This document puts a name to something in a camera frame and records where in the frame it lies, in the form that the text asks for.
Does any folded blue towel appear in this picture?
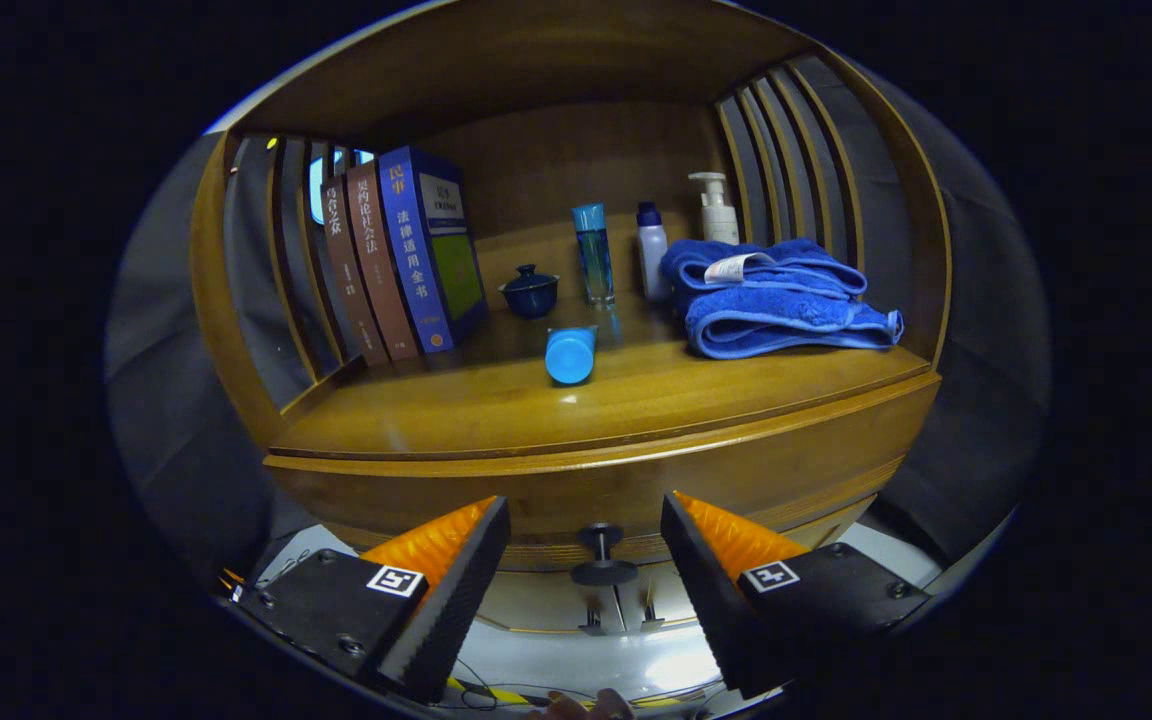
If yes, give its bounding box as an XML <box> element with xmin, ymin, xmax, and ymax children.
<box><xmin>660</xmin><ymin>237</ymin><xmax>905</xmax><ymax>360</ymax></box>

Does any wooden drawer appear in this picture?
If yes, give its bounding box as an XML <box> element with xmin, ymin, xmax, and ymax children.
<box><xmin>264</xmin><ymin>372</ymin><xmax>942</xmax><ymax>588</ymax></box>

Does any dark brown book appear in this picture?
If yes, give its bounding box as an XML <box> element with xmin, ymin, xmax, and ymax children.
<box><xmin>320</xmin><ymin>175</ymin><xmax>390</xmax><ymax>367</ymax></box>

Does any wooden countertop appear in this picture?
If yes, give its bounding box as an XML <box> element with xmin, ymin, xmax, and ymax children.
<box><xmin>269</xmin><ymin>215</ymin><xmax>935</xmax><ymax>461</ymax></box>

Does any white pump bottle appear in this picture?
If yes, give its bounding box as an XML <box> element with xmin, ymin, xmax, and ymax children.
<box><xmin>688</xmin><ymin>171</ymin><xmax>740</xmax><ymax>246</ymax></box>

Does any thick blue book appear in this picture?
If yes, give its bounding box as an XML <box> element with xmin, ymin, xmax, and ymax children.
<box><xmin>378</xmin><ymin>146</ymin><xmax>490</xmax><ymax>354</ymax></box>

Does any white bottle blue cap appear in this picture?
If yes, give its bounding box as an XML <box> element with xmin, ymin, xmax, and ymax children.
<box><xmin>636</xmin><ymin>201</ymin><xmax>672</xmax><ymax>302</ymax></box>

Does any wooden cabinet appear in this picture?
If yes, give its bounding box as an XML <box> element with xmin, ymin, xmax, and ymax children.
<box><xmin>189</xmin><ymin>0</ymin><xmax>952</xmax><ymax>641</ymax></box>

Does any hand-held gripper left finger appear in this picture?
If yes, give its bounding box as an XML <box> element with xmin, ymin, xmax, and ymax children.
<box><xmin>234</xmin><ymin>495</ymin><xmax>512</xmax><ymax>704</ymax></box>

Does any teal glass bottle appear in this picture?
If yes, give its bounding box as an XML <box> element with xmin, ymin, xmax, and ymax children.
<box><xmin>572</xmin><ymin>204</ymin><xmax>616</xmax><ymax>307</ymax></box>

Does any yellow black striped tape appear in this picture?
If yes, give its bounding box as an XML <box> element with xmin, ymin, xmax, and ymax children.
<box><xmin>448</xmin><ymin>676</ymin><xmax>542</xmax><ymax>707</ymax></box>

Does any wooden cabinet door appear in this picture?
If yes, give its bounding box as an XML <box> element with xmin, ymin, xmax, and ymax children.
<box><xmin>479</xmin><ymin>570</ymin><xmax>627</xmax><ymax>636</ymax></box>
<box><xmin>626</xmin><ymin>565</ymin><xmax>712</xmax><ymax>631</ymax></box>

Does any blue squeeze tube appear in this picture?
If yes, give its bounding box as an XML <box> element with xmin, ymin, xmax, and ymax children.
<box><xmin>545</xmin><ymin>325</ymin><xmax>598</xmax><ymax>385</ymax></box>

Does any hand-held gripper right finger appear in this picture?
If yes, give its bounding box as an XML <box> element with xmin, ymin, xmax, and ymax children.
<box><xmin>660</xmin><ymin>490</ymin><xmax>934</xmax><ymax>699</ymax></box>

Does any blue lidded teacup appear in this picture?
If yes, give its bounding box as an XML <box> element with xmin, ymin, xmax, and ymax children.
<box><xmin>498</xmin><ymin>264</ymin><xmax>561</xmax><ymax>320</ymax></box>

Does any reddish brown book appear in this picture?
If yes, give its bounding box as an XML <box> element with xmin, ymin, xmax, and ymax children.
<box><xmin>346</xmin><ymin>162</ymin><xmax>421</xmax><ymax>362</ymax></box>

